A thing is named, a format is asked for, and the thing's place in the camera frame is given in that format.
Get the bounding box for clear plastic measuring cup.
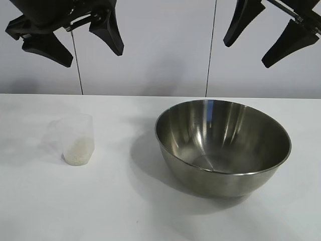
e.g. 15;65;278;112
47;114;95;166

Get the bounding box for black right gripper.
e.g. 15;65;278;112
223;0;321;69

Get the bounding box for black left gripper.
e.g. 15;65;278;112
5;0;125;68

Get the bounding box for white rice grains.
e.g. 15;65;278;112
62;137;95;166

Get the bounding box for stainless steel mixing bowl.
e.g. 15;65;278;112
154;99;293;198

